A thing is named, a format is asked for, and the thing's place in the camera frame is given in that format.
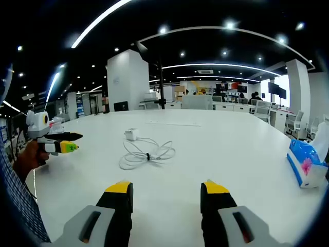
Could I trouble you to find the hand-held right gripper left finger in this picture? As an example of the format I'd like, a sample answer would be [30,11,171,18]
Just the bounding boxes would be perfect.
[51,179,134,247]

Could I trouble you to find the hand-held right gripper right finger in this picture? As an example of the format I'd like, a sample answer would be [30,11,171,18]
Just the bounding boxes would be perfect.
[200,179,291,247]

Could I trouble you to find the white charger adapter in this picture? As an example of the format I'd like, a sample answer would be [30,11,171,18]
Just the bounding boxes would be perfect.
[124,127,140,142]

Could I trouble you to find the white Type-C cable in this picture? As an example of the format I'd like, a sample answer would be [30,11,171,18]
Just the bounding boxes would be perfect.
[118,136,176,171]

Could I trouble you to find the white desk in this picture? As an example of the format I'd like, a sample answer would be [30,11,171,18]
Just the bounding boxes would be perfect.
[24,108,329,247]

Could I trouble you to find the person's left hand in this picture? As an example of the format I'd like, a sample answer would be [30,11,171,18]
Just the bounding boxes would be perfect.
[12,140,50,182]

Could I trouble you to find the clear plastic bag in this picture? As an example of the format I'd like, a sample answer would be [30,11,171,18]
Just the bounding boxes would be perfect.
[49,115,65,134]

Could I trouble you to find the small black monitor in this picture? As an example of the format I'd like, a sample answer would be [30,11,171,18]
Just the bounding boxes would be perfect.
[113,100,129,112]

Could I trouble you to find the blue tissue box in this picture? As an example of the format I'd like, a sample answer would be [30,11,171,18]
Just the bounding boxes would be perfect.
[286,120,329,189]

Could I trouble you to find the black stand pole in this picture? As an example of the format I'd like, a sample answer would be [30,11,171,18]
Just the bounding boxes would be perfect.
[155,59,167,111]

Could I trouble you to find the white mesh office chair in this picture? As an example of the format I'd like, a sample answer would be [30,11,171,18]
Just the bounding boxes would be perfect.
[253,100,272,123]
[284,110,304,136]
[306,116,321,141]

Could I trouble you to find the white partition panel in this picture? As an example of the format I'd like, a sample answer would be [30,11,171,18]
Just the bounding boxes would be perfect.
[181,95,214,110]

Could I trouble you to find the yellow machine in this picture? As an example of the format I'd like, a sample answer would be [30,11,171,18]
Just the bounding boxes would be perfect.
[191,80,207,96]

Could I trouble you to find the black background monitors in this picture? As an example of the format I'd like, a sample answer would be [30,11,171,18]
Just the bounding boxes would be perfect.
[268,81,287,100]

